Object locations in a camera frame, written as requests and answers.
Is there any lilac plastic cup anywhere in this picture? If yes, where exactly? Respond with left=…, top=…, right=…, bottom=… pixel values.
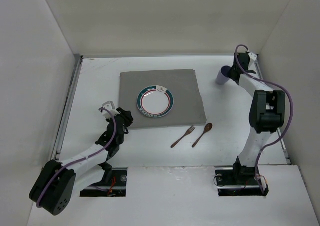
left=215, top=65, right=231, bottom=85

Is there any white plate green rim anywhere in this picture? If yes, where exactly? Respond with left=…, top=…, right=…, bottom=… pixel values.
left=136, top=85, right=174, bottom=118

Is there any grey cloth placemat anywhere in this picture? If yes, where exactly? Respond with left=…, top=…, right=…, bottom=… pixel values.
left=118, top=69, right=207, bottom=129

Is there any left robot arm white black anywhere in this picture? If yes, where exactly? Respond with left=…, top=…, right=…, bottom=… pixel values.
left=29, top=107, right=134, bottom=215

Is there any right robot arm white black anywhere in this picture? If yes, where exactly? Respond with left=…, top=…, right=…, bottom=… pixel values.
left=227, top=53, right=286, bottom=168

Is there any brown wooden fork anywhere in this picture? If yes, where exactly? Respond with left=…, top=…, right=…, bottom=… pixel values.
left=170, top=126, right=196, bottom=148

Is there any brown wooden spoon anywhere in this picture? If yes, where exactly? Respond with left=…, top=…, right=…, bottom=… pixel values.
left=192, top=123, right=213, bottom=148

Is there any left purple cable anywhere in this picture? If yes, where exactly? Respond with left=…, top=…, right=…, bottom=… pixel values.
left=36, top=106, right=118, bottom=208

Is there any purple cable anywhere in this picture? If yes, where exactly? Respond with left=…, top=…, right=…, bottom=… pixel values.
left=36, top=106, right=118, bottom=208
left=234, top=44, right=295, bottom=182

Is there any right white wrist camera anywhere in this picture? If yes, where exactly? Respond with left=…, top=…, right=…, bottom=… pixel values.
left=247, top=51, right=258, bottom=62

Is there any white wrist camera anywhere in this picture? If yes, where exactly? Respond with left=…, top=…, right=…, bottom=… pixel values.
left=247, top=51, right=258, bottom=62
left=98, top=101, right=119, bottom=119

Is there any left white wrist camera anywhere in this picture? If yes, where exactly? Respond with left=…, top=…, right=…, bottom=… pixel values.
left=98, top=101, right=119, bottom=119

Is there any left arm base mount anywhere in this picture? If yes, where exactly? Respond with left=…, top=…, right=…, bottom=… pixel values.
left=79, top=162, right=128, bottom=197

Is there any left aluminium table rail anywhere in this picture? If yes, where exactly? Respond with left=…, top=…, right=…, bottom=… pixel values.
left=48, top=54, right=83, bottom=160

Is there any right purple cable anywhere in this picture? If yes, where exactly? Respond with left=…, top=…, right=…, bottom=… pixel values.
left=234, top=44, right=295, bottom=182

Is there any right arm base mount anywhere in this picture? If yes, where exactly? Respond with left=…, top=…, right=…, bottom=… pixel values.
left=213, top=163, right=269, bottom=197

